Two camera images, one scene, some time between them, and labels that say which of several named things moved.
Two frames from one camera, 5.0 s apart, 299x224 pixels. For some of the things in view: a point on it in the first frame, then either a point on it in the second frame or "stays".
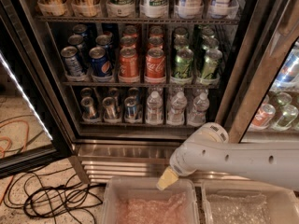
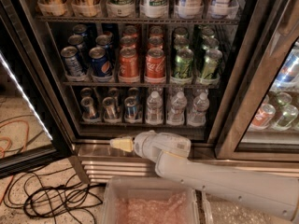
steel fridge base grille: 97,161 stays
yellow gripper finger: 166,179 → 125,145
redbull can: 131,109 stays
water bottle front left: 154,115 stays
